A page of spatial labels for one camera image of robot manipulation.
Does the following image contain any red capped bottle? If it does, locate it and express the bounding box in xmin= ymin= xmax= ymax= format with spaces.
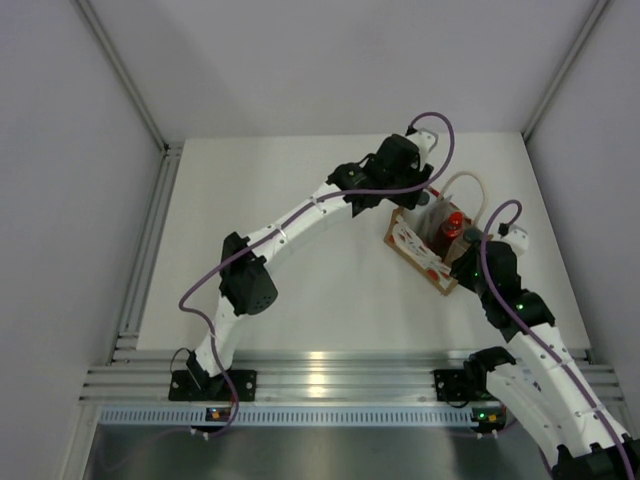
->
xmin=431 ymin=211 xmax=465 ymax=258

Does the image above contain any right aluminium frame post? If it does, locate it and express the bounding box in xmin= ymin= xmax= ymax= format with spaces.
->
xmin=521 ymin=0 xmax=614 ymax=144

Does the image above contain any clear bottle grey cap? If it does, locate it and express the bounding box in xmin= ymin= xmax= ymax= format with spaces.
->
xmin=445 ymin=226 xmax=483 ymax=264

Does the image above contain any canvas watermelon print bag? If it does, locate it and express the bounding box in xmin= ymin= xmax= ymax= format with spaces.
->
xmin=382 ymin=169 xmax=489 ymax=297

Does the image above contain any silver tube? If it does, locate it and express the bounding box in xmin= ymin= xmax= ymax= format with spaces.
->
xmin=420 ymin=195 xmax=456 ymax=243

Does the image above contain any left aluminium frame post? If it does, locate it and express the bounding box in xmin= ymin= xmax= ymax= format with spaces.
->
xmin=72 ymin=0 xmax=184 ymax=156

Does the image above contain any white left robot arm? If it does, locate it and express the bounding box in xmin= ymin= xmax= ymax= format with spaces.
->
xmin=178 ymin=128 xmax=437 ymax=400

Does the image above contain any aluminium frame post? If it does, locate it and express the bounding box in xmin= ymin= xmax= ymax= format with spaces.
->
xmin=72 ymin=0 xmax=184 ymax=156
xmin=521 ymin=0 xmax=614 ymax=144

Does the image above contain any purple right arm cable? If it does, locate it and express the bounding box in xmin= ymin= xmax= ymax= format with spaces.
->
xmin=482 ymin=199 xmax=634 ymax=480

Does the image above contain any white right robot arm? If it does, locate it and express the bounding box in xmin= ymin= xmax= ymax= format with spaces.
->
xmin=451 ymin=241 xmax=639 ymax=479

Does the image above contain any white bottle dark cap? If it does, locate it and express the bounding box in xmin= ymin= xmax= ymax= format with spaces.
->
xmin=417 ymin=191 xmax=431 ymax=206

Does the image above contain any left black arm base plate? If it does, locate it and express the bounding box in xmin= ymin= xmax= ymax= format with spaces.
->
xmin=168 ymin=370 xmax=257 ymax=402

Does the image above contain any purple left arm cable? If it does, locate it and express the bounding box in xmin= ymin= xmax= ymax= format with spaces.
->
xmin=178 ymin=111 xmax=456 ymax=441

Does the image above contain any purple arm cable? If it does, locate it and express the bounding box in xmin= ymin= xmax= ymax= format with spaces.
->
xmin=482 ymin=199 xmax=634 ymax=480
xmin=178 ymin=111 xmax=456 ymax=441

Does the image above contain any slotted grey cable duct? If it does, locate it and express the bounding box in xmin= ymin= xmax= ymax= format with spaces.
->
xmin=98 ymin=406 xmax=504 ymax=428

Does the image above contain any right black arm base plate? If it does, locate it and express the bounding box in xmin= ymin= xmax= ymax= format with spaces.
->
xmin=433 ymin=369 xmax=490 ymax=408

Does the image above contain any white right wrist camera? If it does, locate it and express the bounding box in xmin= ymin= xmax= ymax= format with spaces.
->
xmin=498 ymin=224 xmax=530 ymax=256

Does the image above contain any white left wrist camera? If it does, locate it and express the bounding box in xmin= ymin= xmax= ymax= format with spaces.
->
xmin=405 ymin=128 xmax=439 ymax=163

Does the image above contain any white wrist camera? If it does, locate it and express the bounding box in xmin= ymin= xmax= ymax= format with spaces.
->
xmin=405 ymin=128 xmax=439 ymax=163
xmin=498 ymin=224 xmax=530 ymax=256

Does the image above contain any aluminium front rail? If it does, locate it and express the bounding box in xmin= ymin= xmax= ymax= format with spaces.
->
xmin=79 ymin=349 xmax=467 ymax=406

